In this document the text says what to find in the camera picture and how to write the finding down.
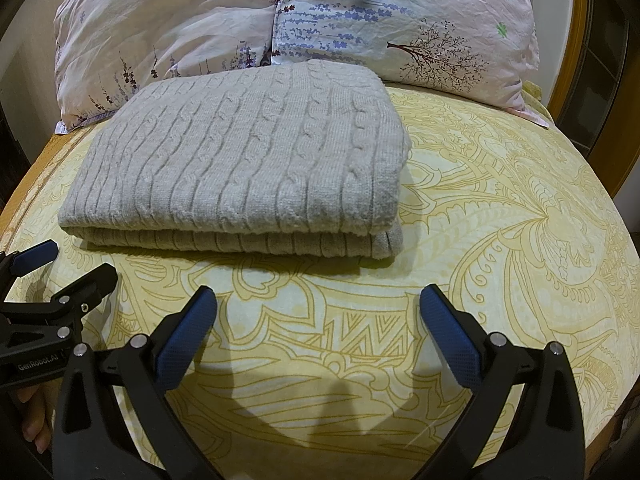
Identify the person's left hand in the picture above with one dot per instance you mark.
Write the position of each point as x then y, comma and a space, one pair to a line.
37, 430

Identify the white lavender print pillow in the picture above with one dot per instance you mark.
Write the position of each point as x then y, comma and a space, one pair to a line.
400, 15

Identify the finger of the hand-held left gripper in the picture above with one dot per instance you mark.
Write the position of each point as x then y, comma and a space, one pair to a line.
90, 290
35, 255

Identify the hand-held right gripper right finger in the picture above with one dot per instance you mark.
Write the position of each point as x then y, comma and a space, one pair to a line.
450, 340

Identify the pink floral pillow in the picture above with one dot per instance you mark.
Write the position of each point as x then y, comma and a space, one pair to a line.
150, 25

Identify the yellow wooden headboard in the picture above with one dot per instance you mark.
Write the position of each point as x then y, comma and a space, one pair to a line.
580, 35

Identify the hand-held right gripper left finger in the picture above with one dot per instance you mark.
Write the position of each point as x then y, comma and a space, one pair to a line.
185, 340

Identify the yellow patterned bedsheet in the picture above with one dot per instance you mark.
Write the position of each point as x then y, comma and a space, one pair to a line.
500, 260

